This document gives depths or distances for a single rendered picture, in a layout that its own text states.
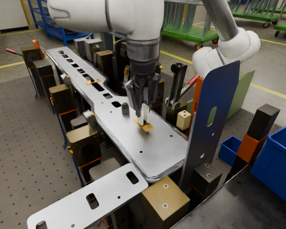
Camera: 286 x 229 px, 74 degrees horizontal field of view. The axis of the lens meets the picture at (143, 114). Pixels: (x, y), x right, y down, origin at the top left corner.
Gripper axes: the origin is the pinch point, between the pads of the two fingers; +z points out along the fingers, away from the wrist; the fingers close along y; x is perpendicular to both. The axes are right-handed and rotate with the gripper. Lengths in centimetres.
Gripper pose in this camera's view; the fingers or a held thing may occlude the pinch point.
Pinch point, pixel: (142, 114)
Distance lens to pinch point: 66.7
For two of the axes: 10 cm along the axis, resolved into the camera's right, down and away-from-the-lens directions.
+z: 0.0, 8.0, 6.0
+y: -8.2, 3.4, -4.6
